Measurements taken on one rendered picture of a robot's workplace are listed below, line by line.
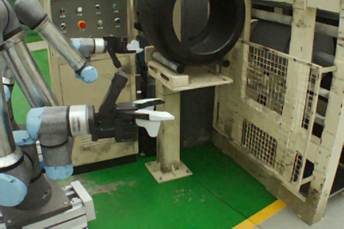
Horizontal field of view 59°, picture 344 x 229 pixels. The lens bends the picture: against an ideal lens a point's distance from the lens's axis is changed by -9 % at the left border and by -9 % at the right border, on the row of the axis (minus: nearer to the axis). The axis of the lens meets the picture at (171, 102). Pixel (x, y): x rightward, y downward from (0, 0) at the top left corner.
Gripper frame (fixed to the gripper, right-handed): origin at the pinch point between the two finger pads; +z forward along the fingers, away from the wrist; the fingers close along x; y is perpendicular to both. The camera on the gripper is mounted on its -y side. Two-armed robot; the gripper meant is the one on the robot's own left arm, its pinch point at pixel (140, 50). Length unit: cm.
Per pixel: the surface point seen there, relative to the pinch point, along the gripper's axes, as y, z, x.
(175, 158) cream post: -82, 43, 27
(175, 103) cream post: -40, 38, 27
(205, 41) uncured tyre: 3.9, 46.1, 13.7
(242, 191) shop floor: -91, 76, -14
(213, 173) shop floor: -91, 69, 14
